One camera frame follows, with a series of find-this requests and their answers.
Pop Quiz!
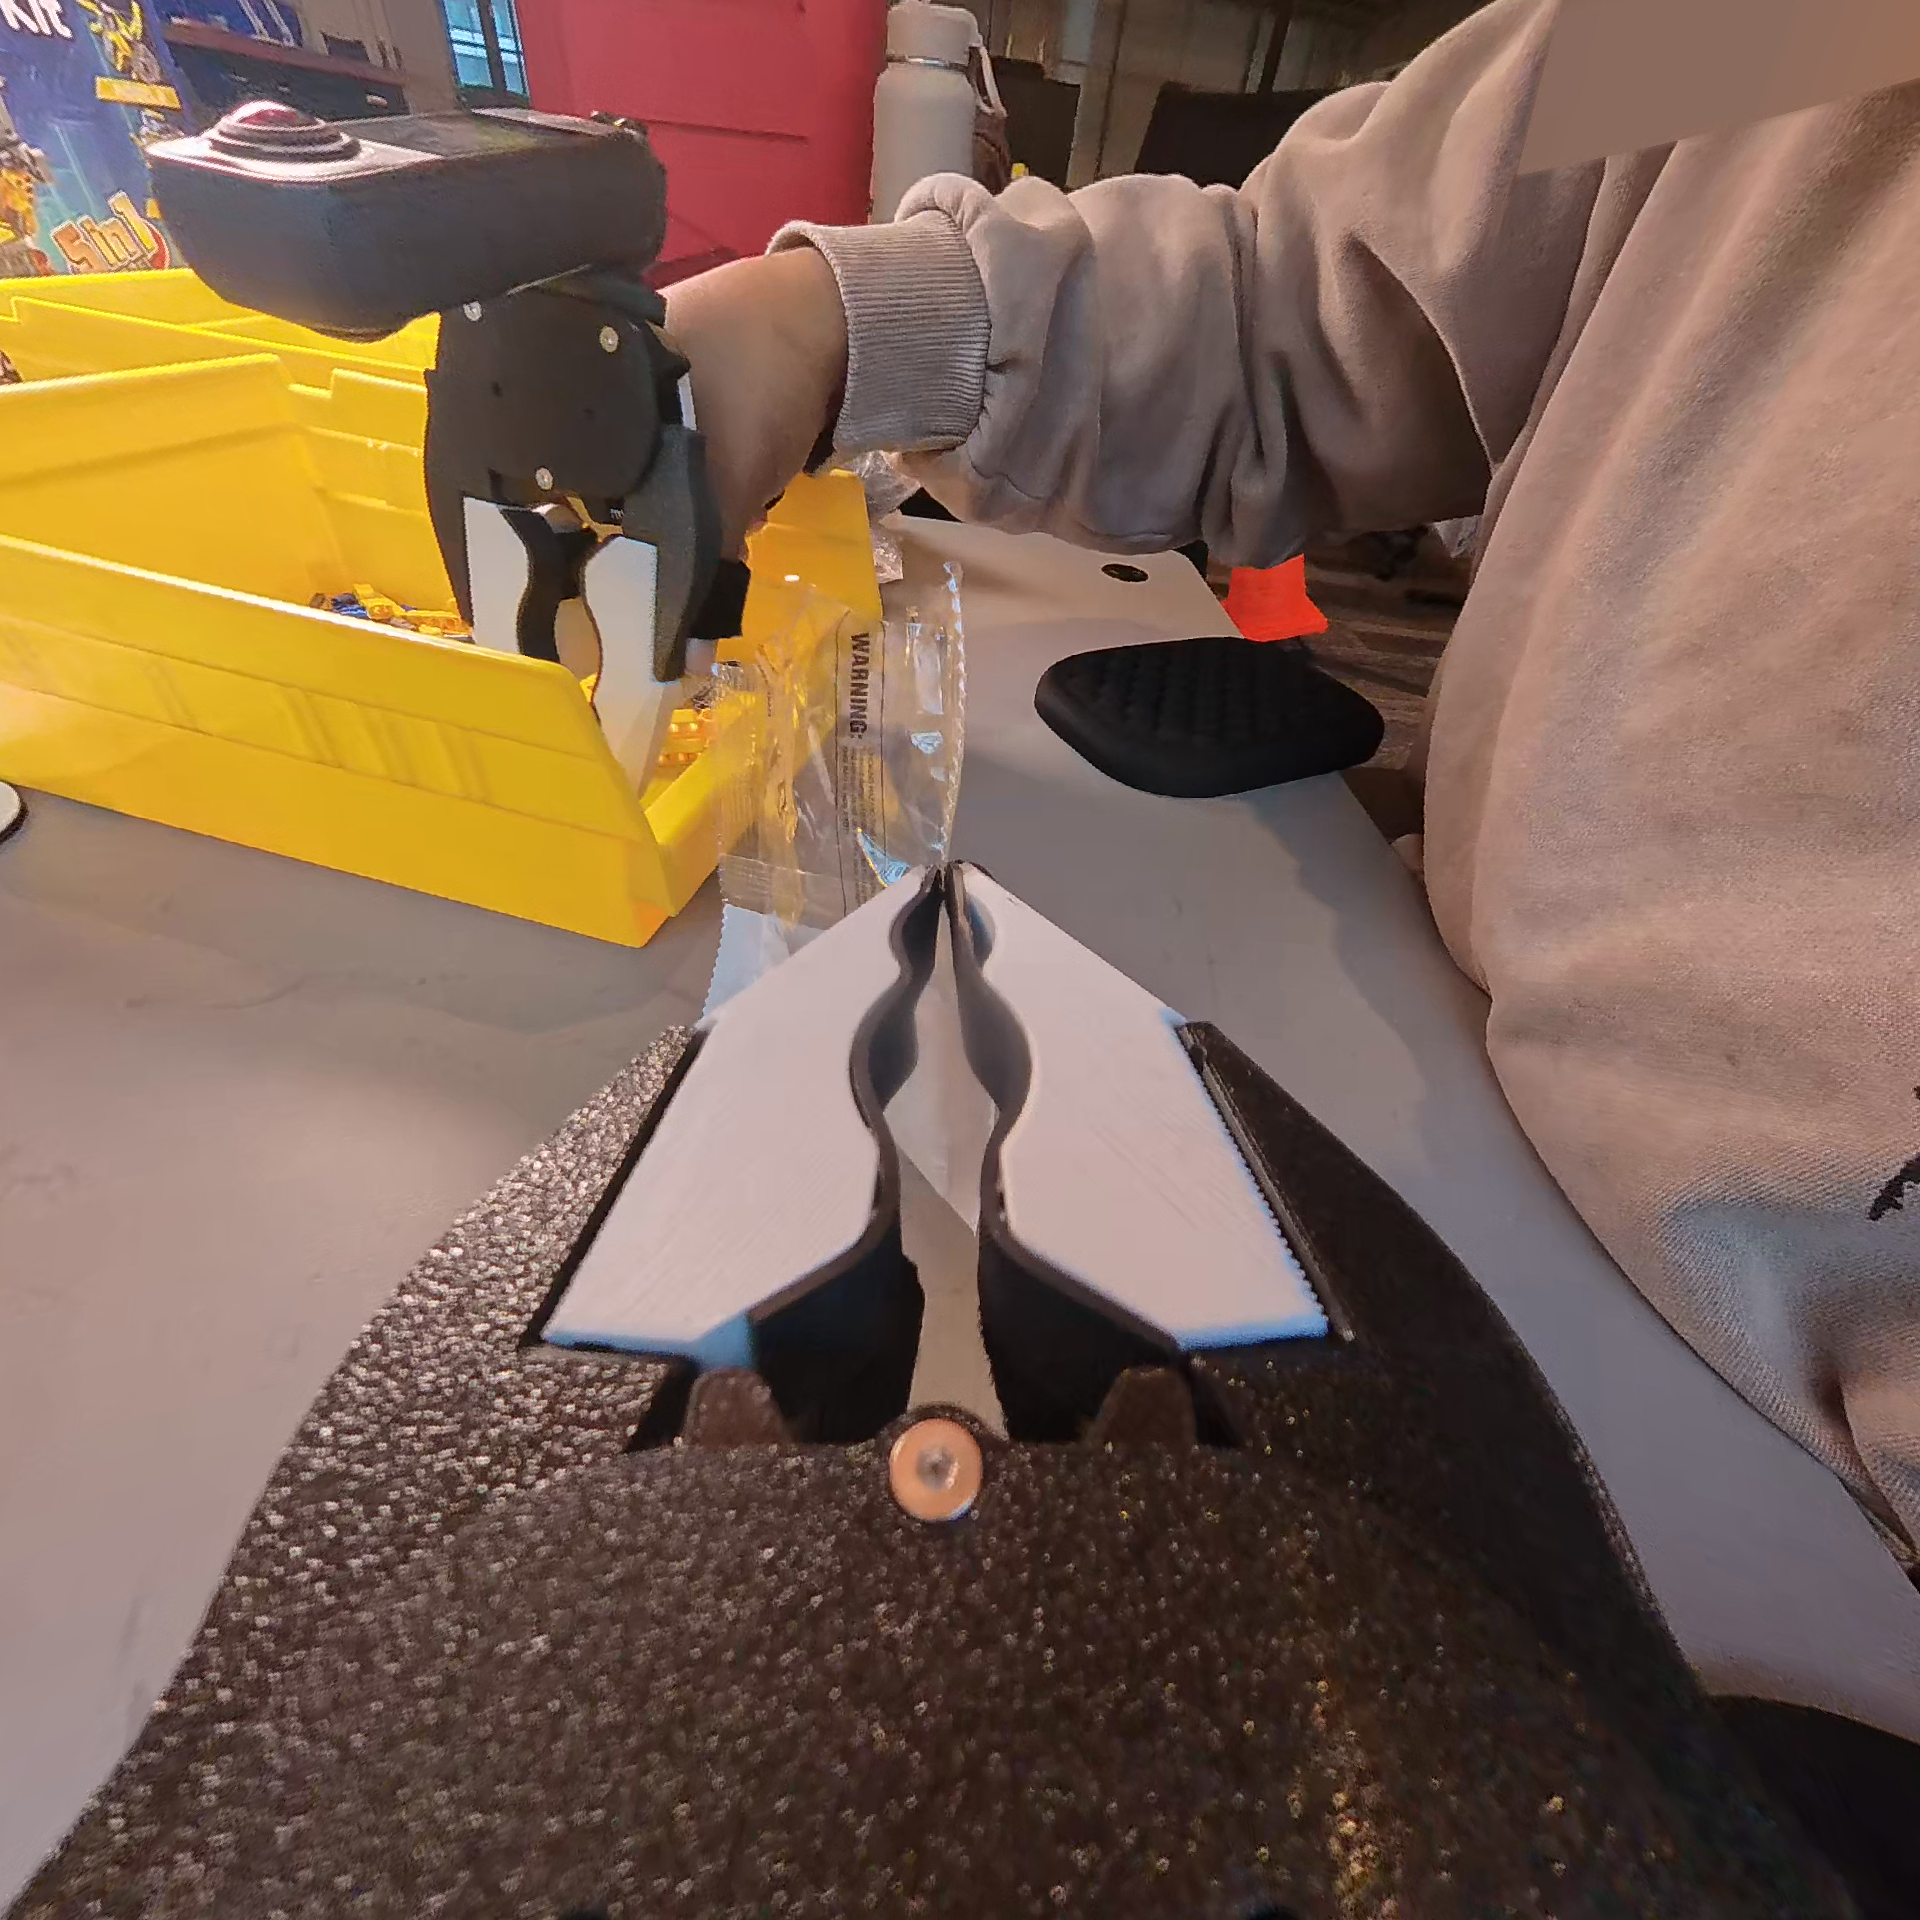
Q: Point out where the grey desk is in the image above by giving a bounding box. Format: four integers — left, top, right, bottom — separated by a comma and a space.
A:
0, 496, 1920, 1920

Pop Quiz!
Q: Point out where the yellow bin with bricks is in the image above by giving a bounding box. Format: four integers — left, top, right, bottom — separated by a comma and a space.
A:
0, 349, 889, 953
0, 273, 452, 394

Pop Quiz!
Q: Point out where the orange traffic cone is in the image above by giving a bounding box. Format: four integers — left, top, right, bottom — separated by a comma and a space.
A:
1224, 550, 1336, 648

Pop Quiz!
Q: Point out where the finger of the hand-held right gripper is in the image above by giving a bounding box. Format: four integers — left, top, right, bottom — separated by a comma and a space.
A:
460, 496, 571, 656
586, 536, 703, 793

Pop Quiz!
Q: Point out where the pile of toy bricks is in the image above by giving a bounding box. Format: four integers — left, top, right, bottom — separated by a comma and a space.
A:
302, 586, 723, 769

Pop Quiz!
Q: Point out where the printed toy box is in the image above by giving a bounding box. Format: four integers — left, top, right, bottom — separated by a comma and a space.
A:
0, 0, 188, 281

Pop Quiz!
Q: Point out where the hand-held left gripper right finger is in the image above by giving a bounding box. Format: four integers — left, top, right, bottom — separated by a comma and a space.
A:
950, 868, 1328, 1378

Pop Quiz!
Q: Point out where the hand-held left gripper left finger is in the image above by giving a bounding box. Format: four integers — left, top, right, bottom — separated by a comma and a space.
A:
546, 868, 947, 1369

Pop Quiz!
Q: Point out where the person's right hand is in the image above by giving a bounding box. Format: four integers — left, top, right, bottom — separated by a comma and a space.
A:
662, 240, 857, 563

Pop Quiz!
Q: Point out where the black wrist rest pad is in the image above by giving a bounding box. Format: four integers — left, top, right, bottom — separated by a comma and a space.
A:
1035, 633, 1392, 803

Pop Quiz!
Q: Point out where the person's right forearm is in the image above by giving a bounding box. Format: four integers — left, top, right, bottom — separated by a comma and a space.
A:
769, 0, 1598, 578

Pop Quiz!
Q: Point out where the small clear bag white label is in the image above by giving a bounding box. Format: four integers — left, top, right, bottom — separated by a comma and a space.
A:
711, 556, 972, 1432

